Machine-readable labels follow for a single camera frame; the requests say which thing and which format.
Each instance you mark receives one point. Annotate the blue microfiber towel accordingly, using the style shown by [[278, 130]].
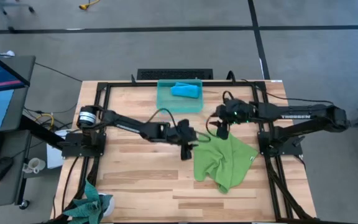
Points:
[[185, 91]]

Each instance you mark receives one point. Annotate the white box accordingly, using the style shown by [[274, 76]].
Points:
[[54, 158]]

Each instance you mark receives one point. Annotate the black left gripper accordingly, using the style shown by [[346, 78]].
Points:
[[182, 133]]

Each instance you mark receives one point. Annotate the black caster wheel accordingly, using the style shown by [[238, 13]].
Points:
[[24, 204]]

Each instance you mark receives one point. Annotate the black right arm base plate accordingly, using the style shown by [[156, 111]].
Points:
[[294, 149]]

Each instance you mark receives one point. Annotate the grey framed computer screen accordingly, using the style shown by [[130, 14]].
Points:
[[20, 102]]

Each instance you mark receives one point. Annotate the black computer mouse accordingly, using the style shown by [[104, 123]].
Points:
[[0, 169]]

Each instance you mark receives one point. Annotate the green microfiber towel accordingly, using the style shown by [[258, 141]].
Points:
[[222, 161]]

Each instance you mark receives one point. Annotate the grey desk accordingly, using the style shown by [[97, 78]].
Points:
[[8, 193]]

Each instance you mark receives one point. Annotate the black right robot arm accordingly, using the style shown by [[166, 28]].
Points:
[[306, 112]]

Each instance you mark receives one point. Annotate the teal plastic basket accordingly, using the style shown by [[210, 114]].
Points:
[[166, 104]]

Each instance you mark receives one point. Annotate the white mug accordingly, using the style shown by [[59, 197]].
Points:
[[36, 165]]

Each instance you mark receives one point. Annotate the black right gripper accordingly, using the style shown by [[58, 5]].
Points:
[[238, 110]]

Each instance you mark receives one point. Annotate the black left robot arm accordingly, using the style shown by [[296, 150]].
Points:
[[129, 127]]

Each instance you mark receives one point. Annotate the teal leafy plant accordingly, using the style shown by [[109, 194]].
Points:
[[89, 205]]

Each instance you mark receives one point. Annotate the white plant pot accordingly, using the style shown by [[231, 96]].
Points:
[[110, 205]]

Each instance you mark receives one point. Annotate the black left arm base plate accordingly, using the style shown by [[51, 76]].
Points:
[[82, 149]]

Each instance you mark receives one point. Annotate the black floor vent grille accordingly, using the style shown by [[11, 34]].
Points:
[[174, 74]]

